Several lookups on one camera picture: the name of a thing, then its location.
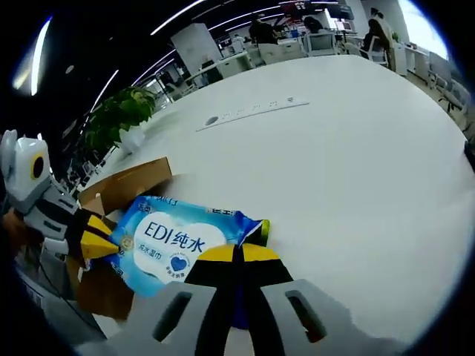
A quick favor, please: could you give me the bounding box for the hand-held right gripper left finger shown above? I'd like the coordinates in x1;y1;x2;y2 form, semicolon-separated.
73;243;238;356

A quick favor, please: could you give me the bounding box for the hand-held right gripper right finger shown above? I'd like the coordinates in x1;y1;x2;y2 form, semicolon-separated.
240;243;409;356

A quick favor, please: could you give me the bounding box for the blue wet wipes soft item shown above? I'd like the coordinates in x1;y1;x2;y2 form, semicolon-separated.
105;194;271;331

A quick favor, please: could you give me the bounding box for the brown cardboard shoe box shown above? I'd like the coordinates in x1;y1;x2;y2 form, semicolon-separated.
66;156;174;322

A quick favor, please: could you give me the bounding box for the person's left hand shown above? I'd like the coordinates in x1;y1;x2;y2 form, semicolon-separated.
1;212;44;257

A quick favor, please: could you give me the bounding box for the green potted plant white pot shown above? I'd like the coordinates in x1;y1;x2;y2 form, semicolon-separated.
84;87;157;155

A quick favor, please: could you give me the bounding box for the white office chair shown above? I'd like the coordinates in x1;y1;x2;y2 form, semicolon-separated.
307;31;337;57

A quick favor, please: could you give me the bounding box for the red wall screen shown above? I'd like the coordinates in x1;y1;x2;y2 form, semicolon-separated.
280;0;309;12

